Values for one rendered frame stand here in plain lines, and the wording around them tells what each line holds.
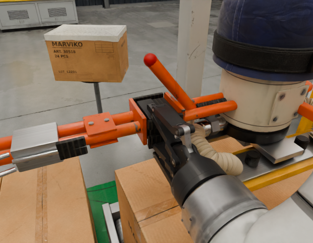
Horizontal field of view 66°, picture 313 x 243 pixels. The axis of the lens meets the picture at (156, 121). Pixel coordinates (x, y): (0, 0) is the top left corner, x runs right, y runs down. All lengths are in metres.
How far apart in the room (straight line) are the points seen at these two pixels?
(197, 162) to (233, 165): 0.18
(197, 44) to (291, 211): 1.41
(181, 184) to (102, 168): 1.88
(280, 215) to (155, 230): 0.43
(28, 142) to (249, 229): 0.33
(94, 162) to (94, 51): 0.96
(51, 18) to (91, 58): 5.68
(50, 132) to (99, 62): 1.72
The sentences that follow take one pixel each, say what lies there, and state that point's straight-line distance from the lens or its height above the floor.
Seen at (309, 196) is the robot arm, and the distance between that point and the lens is 0.24.
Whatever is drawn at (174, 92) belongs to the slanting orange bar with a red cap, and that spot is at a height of 1.29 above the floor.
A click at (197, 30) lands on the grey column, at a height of 1.16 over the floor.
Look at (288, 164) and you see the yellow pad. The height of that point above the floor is 1.13.
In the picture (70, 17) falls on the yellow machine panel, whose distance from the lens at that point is 7.81.
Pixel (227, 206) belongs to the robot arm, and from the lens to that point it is 0.27.
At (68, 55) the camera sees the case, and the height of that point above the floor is 0.85.
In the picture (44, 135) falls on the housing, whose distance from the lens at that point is 0.43.
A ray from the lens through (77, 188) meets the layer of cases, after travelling 1.31.
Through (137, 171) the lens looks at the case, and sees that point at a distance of 0.76.
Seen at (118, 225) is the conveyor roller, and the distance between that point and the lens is 1.13.
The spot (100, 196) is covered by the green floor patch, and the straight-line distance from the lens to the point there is 1.96.
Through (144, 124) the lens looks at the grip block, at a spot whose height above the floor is 1.25.
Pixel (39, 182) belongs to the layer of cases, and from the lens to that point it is 1.41.
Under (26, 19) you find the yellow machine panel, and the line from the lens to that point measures 7.75.
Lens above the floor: 1.48
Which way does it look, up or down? 33 degrees down
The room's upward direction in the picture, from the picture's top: straight up
